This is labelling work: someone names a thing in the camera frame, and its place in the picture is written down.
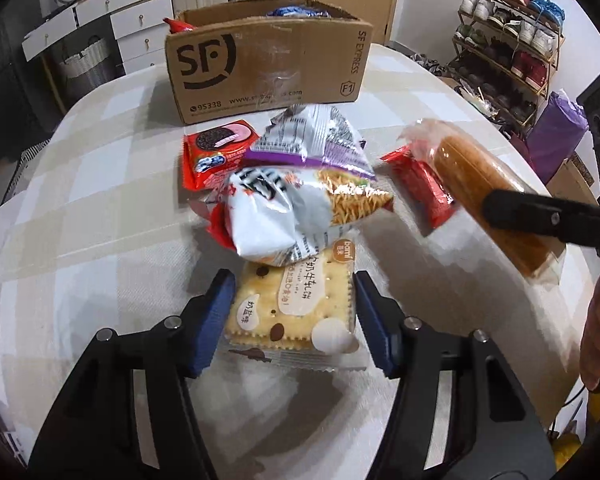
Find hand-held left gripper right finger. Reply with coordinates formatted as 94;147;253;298
352;270;556;480

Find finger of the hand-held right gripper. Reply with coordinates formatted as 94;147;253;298
481;189;600;248

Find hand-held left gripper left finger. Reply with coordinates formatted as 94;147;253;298
27;268;237;480

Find beige cracker packet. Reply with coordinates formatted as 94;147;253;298
219;237;370;372

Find bread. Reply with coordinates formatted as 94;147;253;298
396;118;567;279

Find small plain red packet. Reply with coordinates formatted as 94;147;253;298
379;146;459;235

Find white red noodle snack bag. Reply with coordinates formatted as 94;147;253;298
205;167;396;267

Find pink red cookie packet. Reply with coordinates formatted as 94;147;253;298
181;119;261;192

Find white purple noodle snack bag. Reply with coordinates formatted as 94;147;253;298
242;104;377;181

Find brown cardboard box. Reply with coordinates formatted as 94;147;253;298
164;0;375;126

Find blue cookie packet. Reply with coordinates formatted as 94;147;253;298
266;4;332;19

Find small cardboard carton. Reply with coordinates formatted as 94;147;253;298
547;152;600;203

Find wooden shoe rack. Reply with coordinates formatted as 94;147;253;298
447;0;567;133

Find rows of assorted sneakers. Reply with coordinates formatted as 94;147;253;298
452;0;566;121

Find scattered pile of shoes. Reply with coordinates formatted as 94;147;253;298
400;42;456;81

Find black white patterned rug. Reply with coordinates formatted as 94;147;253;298
0;140;51;203

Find woven laundry basket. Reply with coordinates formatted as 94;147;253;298
55;35;115;92

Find white drawer cabinet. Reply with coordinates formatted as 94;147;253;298
21;0;177;77

